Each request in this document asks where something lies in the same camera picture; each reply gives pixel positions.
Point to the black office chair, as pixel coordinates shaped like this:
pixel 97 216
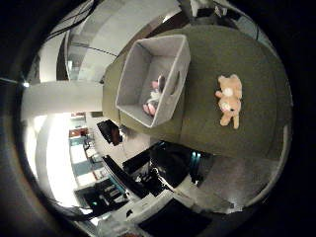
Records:
pixel 110 131

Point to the grey fabric storage bin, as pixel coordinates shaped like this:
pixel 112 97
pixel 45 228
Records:
pixel 135 89

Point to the black equipment cart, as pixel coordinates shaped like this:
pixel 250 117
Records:
pixel 168 164

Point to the tan teddy bear plush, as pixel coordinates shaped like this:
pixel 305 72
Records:
pixel 230 98

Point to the white pink bunny plush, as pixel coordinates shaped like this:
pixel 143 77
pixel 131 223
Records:
pixel 154 97

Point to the black desk with screens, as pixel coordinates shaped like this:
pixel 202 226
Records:
pixel 102 196

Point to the olive green table cloth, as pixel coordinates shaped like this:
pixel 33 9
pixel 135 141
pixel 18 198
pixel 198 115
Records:
pixel 223 49

